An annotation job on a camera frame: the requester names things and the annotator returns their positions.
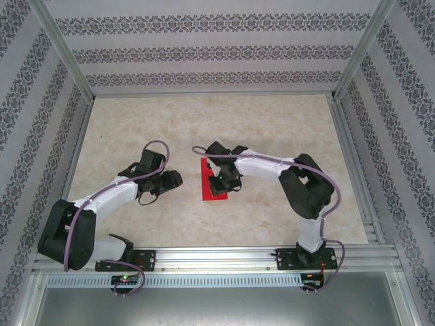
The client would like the grey metal sheet panel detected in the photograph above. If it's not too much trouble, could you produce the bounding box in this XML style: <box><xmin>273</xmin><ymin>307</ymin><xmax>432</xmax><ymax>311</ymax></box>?
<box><xmin>13</xmin><ymin>271</ymin><xmax>422</xmax><ymax>326</ymax></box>

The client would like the thin black left gripper cable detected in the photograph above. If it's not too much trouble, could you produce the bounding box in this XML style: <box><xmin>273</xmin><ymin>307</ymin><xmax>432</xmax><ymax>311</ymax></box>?
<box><xmin>137</xmin><ymin>189</ymin><xmax>161</xmax><ymax>206</ymax></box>

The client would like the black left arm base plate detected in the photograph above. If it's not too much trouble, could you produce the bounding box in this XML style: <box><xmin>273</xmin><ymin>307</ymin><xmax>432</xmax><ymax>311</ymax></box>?
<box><xmin>94</xmin><ymin>249</ymin><xmax>157</xmax><ymax>272</ymax></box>

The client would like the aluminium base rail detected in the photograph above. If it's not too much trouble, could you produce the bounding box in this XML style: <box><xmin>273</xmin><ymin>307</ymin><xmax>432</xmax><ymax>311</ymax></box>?
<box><xmin>32</xmin><ymin>246</ymin><xmax>405</xmax><ymax>274</ymax></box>

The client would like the aluminium frame crossbar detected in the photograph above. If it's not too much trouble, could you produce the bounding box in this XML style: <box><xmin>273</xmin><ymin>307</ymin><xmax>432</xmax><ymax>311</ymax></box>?
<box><xmin>91</xmin><ymin>90</ymin><xmax>336</xmax><ymax>98</ymax></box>

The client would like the aluminium side rail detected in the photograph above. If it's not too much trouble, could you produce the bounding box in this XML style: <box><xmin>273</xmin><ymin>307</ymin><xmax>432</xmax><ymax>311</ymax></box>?
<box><xmin>47</xmin><ymin>98</ymin><xmax>94</xmax><ymax>247</ymax></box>
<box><xmin>328</xmin><ymin>96</ymin><xmax>387</xmax><ymax>245</ymax></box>

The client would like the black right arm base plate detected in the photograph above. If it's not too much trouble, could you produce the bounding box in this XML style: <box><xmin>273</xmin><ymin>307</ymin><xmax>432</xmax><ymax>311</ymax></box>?
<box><xmin>277</xmin><ymin>247</ymin><xmax>337</xmax><ymax>272</ymax></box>

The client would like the slotted grey cable duct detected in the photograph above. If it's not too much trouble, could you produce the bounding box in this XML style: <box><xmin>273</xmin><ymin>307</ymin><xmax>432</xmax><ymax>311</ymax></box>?
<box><xmin>46</xmin><ymin>274</ymin><xmax>303</xmax><ymax>289</ymax></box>

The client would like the aluminium frame post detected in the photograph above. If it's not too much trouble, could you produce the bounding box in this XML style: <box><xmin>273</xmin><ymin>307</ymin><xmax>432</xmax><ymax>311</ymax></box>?
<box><xmin>331</xmin><ymin>0</ymin><xmax>398</xmax><ymax>101</ymax></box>
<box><xmin>32</xmin><ymin>0</ymin><xmax>95</xmax><ymax>101</ymax></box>

